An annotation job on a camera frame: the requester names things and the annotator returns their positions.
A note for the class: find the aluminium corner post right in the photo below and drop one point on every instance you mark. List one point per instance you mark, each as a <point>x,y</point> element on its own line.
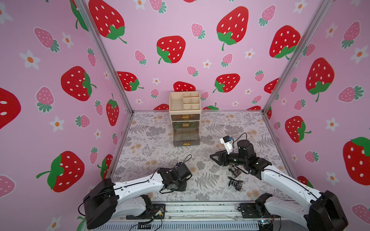
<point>309,32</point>

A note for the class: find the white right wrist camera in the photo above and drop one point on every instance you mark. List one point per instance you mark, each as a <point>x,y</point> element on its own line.
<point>228,142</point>

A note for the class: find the aluminium corner post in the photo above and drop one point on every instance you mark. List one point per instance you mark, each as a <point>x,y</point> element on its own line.
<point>309,32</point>
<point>83,8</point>

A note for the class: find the clear smoky bottom drawer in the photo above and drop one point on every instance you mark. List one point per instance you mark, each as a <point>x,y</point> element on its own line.
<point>186,137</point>

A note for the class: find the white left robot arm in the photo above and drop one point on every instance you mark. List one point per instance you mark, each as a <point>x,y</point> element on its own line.
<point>130,199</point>

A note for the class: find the aluminium corner post left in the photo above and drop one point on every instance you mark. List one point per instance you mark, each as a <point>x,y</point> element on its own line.
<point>83,8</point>

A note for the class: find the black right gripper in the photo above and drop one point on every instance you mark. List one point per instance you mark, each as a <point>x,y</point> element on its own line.
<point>223,157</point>

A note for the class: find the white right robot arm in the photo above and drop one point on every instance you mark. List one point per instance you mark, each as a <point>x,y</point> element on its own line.
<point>310,208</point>

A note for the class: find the black checkered cookie packet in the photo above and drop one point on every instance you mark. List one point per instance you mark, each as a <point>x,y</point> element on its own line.
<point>237,184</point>
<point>235,171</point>

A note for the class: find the cream drawer organizer cabinet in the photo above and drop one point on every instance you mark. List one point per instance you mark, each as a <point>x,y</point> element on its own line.
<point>185,103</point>

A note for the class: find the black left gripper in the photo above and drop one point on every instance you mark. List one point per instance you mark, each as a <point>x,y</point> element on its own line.
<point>184,187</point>

